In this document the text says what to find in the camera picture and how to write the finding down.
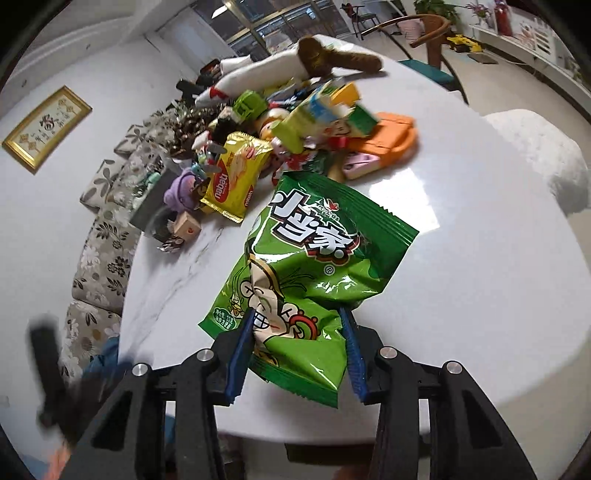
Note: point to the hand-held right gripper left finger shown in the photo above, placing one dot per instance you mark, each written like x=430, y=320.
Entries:
x=239, y=360

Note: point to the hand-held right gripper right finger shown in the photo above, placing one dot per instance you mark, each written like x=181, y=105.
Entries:
x=355, y=364

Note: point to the green snack packet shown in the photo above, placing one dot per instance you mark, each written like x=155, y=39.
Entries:
x=314, y=240

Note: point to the blue cloth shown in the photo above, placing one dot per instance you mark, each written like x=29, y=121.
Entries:
x=108, y=364

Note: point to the pink fleece pants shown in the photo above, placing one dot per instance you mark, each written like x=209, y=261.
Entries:
x=60, y=461

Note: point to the floral patterned sofa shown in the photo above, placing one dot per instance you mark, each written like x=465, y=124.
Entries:
x=101, y=267

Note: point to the small wooden cube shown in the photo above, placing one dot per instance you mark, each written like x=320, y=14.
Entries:
x=187, y=226

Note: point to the purple toy figure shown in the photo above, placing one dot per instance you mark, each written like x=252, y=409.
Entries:
x=180, y=194

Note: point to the dark grey box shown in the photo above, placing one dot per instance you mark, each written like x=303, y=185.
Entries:
x=147, y=207

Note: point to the yellow wafer packet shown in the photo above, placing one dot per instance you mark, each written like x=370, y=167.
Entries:
x=235, y=175

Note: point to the pink cream toy block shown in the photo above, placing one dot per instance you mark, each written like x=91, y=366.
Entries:
x=362, y=166

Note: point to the orange plastic case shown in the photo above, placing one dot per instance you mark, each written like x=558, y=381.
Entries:
x=388, y=138

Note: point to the yellow green carton box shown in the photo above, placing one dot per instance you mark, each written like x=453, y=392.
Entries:
x=314, y=115

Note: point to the green toy car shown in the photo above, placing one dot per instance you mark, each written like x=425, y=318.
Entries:
x=249, y=106

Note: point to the white fluffy stool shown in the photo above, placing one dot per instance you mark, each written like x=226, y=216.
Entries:
x=545, y=152

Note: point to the white brown plush toy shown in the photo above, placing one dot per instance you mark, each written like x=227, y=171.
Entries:
x=268, y=69

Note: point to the teal seat cushion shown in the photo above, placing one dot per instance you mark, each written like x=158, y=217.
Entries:
x=427, y=74

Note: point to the yellow toy truck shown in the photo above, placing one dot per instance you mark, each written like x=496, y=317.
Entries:
x=464, y=44

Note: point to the glass window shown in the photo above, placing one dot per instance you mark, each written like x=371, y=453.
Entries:
x=277, y=18

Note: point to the dark chair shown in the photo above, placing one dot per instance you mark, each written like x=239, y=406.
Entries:
x=355, y=18

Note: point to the wooden armchair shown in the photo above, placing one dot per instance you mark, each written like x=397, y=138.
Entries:
x=429, y=23

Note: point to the white low cabinet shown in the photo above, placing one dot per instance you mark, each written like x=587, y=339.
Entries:
x=531, y=60

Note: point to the green potted plant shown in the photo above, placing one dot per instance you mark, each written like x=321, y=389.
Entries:
x=434, y=7

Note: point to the red fire extinguisher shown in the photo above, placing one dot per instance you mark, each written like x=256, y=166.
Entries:
x=504, y=18

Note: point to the gold framed wall picture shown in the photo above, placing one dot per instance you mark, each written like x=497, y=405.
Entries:
x=46, y=129

